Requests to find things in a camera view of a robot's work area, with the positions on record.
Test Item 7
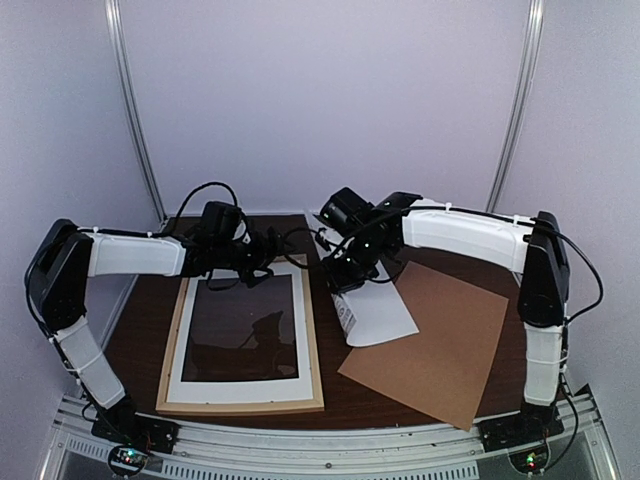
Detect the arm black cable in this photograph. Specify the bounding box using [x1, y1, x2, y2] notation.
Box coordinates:
[177, 182, 251, 236]
[284, 199, 606, 446]

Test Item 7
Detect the right aluminium corner post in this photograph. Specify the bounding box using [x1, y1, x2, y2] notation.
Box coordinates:
[485, 0, 546, 213]

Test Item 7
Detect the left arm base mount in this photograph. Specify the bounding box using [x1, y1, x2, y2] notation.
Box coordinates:
[91, 416, 179, 454]

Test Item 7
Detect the aluminium corner post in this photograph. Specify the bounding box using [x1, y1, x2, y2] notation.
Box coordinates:
[485, 0, 546, 213]
[104, 0, 167, 224]

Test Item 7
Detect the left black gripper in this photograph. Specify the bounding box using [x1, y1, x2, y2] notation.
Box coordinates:
[214, 225, 297, 288]

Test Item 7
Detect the white mat board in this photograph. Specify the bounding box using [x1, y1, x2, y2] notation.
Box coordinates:
[165, 263, 321, 406]

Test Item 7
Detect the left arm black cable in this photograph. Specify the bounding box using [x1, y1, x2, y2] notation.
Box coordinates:
[177, 182, 251, 236]

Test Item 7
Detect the left aluminium corner post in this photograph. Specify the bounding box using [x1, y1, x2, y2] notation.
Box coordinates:
[104, 0, 167, 224]

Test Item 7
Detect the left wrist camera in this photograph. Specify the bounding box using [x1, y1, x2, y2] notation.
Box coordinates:
[245, 227, 295, 258]

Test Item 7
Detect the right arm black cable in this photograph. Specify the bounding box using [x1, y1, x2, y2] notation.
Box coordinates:
[284, 199, 606, 446]

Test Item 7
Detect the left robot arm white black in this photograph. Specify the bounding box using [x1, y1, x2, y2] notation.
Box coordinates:
[24, 201, 285, 444]

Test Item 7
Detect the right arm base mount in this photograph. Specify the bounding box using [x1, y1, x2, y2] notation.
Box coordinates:
[477, 413, 564, 452]

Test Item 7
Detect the cat photo print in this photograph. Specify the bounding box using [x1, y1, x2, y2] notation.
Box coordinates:
[304, 212, 420, 348]

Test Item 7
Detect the aluminium front rail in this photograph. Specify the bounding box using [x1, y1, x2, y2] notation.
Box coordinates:
[42, 392, 609, 480]

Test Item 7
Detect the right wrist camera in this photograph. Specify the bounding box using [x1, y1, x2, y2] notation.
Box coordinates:
[314, 227, 332, 252]

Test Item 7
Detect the light wooden picture frame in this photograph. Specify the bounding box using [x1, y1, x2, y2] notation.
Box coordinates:
[155, 253, 326, 416]

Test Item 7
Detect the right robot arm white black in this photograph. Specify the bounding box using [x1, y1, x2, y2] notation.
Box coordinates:
[315, 187, 570, 442]

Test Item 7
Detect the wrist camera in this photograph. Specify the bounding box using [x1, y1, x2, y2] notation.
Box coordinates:
[245, 227, 295, 258]
[314, 227, 332, 252]

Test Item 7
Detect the brown backing board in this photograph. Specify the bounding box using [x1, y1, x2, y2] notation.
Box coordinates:
[339, 262, 508, 431]

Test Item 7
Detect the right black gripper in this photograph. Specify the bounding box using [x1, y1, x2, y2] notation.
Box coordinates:
[321, 235, 390, 294]

